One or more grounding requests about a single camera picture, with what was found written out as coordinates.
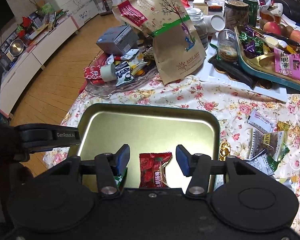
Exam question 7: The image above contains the white board with rabbit drawings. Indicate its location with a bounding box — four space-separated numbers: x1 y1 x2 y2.
29 0 100 29

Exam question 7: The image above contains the red patterned packet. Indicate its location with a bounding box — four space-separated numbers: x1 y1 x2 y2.
83 65 102 81

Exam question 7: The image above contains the pink snack packet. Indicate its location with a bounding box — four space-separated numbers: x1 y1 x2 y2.
273 47 300 83

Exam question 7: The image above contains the red apple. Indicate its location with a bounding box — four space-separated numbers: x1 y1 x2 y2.
263 21 282 36
289 29 300 45

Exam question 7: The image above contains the pile of small snack packets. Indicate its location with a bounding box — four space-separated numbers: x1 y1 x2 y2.
102 47 156 80

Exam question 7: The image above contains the white printed candy packet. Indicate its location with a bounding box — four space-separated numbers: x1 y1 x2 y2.
246 153 276 176

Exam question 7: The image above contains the black snack bar packet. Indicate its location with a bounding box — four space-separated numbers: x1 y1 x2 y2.
208 54 257 89

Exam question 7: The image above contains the white rectangular plate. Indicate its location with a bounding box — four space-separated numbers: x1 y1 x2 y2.
207 44 288 103

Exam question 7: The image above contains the pile of colourful boxes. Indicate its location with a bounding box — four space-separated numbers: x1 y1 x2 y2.
15 2 71 40

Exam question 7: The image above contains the grey cardboard box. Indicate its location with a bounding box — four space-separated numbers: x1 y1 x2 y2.
96 25 140 55

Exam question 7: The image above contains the gold wrapper candy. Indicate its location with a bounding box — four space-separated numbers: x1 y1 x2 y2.
276 121 291 132

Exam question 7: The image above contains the brown kiwi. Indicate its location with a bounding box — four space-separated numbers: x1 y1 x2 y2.
281 24 293 37

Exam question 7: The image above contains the green wrapper candy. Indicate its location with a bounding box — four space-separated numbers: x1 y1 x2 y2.
266 144 291 173

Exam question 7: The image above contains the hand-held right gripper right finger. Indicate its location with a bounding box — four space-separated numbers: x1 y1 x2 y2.
176 144 259 197

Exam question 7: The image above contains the white television cabinet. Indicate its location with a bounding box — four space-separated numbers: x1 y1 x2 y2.
0 15 80 117

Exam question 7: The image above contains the white tape roll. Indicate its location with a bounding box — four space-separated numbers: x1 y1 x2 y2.
101 62 117 82

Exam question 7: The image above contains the red candy packet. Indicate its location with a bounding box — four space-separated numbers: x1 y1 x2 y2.
139 152 173 189

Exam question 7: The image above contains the metal bowl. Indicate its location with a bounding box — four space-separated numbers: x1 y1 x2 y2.
9 39 25 55

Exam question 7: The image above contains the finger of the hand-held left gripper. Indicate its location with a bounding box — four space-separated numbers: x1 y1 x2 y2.
14 124 81 155

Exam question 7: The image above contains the large kraft paper snack bag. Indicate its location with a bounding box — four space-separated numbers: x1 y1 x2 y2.
112 0 207 85

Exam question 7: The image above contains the blue and white milk packet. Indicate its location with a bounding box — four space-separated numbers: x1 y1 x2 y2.
114 67 133 87

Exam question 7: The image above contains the white paper cup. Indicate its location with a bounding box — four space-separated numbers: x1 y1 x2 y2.
204 14 226 33

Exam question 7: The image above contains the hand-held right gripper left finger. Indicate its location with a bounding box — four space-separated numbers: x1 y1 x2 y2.
44 144 130 197

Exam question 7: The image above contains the gold tin box with candy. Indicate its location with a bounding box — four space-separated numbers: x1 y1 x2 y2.
233 24 300 95

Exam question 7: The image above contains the green-rimmed gold tin tray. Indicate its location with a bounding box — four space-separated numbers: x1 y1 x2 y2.
69 103 221 193

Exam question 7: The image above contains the gold ingot candy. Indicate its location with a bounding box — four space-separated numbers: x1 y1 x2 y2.
219 142 231 160

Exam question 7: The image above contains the green and white candy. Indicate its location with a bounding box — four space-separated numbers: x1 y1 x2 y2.
114 168 128 189

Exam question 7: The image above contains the floral tablecloth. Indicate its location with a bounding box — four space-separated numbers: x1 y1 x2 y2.
42 72 300 240

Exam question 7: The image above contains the clear packet of brown snack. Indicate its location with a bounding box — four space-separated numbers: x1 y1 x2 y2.
247 127 289 160

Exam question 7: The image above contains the brown-lidded jar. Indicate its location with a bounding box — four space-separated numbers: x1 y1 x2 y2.
224 0 249 31

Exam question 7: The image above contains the pile of wrapped candies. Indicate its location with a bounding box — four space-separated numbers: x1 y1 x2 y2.
238 26 271 60

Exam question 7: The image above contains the green drink can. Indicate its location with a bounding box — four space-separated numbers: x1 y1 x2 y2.
242 0 260 27

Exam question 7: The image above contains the glass jar with clear lid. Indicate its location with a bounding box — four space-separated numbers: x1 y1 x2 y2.
186 7 208 50

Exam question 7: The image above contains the white rectangular snack packet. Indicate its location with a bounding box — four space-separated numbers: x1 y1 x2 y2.
247 109 276 133

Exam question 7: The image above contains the clear glass plate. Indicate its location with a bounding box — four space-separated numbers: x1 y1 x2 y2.
83 52 163 98

